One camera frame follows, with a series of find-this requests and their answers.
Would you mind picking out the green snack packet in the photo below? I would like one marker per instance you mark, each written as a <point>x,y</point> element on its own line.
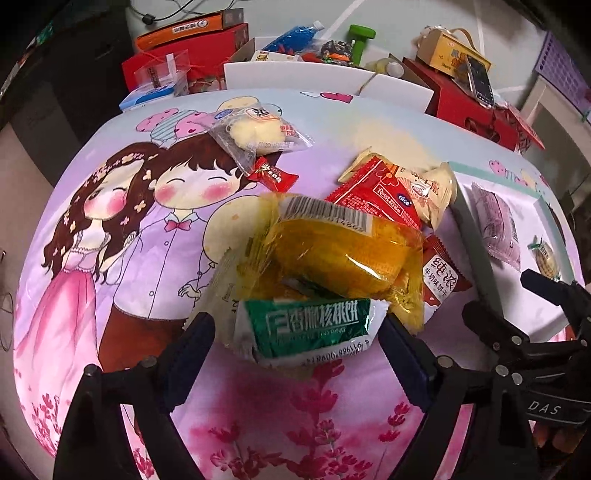
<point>304,330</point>

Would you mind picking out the blue bag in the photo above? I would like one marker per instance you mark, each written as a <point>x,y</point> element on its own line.
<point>291,39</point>

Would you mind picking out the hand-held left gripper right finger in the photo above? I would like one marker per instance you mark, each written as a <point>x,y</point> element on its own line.
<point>401,360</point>

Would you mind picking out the large red box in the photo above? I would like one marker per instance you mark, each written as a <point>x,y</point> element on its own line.
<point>210,50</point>

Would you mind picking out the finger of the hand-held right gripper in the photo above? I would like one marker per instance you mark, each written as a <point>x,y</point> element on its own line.
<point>561,300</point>
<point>489,330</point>

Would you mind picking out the small clear cookie packet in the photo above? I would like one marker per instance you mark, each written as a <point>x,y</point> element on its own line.
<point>545,258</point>

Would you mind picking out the clear round ball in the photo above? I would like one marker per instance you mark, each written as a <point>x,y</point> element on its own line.
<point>391,67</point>

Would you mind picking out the flat red packet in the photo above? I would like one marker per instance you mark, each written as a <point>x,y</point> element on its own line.
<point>521,127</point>

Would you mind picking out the colourful patterned packet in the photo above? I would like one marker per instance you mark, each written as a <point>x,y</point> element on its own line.
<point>337,50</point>

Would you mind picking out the blue tissue box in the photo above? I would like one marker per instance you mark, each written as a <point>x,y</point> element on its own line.
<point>143,98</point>

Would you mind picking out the smartphone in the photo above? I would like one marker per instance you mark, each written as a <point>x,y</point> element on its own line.
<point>480,83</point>

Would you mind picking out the white shelf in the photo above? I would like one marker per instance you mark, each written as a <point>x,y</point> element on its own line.
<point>542,110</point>

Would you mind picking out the orange box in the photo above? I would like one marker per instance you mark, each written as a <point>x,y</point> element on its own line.
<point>184,31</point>

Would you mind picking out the green dumbbell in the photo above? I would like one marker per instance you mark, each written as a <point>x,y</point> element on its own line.
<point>362,41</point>

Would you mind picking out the beige snack packet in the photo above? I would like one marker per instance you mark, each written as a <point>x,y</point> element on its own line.
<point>436,194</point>

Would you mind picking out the clear white cake packet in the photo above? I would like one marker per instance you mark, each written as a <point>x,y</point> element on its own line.
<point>258,129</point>

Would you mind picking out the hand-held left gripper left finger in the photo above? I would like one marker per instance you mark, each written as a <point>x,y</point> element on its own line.
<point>196,341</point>

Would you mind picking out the dark cabinet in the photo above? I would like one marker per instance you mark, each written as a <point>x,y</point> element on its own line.
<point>69,60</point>

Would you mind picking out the cardboard box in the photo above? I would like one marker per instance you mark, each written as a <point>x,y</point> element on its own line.
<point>277,76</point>

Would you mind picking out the white yellow carton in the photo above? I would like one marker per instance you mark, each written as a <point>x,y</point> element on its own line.
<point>272,57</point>

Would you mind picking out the person's right hand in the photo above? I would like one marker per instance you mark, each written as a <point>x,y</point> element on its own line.
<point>548,432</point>

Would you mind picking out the white teal-edged box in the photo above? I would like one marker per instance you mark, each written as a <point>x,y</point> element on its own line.
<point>528,217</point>

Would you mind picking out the red gift box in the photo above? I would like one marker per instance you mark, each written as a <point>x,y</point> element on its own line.
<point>457,108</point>

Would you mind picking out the pink snack packet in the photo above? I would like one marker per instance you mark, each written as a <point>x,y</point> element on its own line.
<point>498,226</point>

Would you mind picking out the brown red biscuit packet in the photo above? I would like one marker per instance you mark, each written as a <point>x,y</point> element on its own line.
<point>441,277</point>

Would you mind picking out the clear plastic box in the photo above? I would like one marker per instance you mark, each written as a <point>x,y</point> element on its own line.
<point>159,71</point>

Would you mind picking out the yellow cake packet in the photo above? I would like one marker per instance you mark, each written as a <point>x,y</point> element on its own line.
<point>332,249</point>

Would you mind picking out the red rice cracker packet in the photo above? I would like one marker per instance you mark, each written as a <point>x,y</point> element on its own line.
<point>369,198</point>

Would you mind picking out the small red candy packet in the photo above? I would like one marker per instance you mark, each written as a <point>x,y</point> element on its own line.
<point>272,174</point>

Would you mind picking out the purple plastic basket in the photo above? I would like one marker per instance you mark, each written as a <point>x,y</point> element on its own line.
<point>565,69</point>

